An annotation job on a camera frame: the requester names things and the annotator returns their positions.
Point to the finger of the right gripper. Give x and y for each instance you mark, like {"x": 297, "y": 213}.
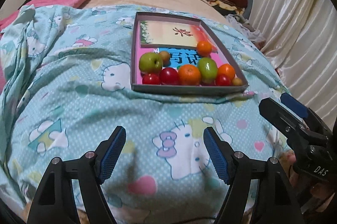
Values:
{"x": 282, "y": 119}
{"x": 312, "y": 120}

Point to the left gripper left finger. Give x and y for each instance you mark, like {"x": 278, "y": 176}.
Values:
{"x": 54, "y": 200}

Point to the yellow cherry tomato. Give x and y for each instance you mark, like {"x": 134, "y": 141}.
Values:
{"x": 237, "y": 82}

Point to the large orange tangerine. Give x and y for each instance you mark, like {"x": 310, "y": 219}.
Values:
{"x": 189, "y": 75}

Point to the pink blue book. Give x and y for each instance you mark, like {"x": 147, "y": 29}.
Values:
{"x": 178, "y": 57}

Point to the light blue cartoon bedsheet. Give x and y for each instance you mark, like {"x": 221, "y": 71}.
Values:
{"x": 68, "y": 86}

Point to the dark red cherry tomato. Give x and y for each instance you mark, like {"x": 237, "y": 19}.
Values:
{"x": 169, "y": 76}

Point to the yellow red book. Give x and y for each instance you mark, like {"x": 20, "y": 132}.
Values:
{"x": 164, "y": 34}

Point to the white cloth bundle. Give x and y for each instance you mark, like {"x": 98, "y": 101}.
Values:
{"x": 243, "y": 26}

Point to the round green jujube fruit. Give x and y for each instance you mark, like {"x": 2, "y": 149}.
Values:
{"x": 150, "y": 62}

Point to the shallow grey cardboard box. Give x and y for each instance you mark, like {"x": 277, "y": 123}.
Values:
{"x": 220, "y": 56}

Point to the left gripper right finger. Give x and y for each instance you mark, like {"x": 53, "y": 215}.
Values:
{"x": 275, "y": 200}

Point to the white curtain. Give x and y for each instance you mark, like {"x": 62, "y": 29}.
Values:
{"x": 301, "y": 46}

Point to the brown longan fruit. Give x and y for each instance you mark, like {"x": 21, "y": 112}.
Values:
{"x": 165, "y": 56}

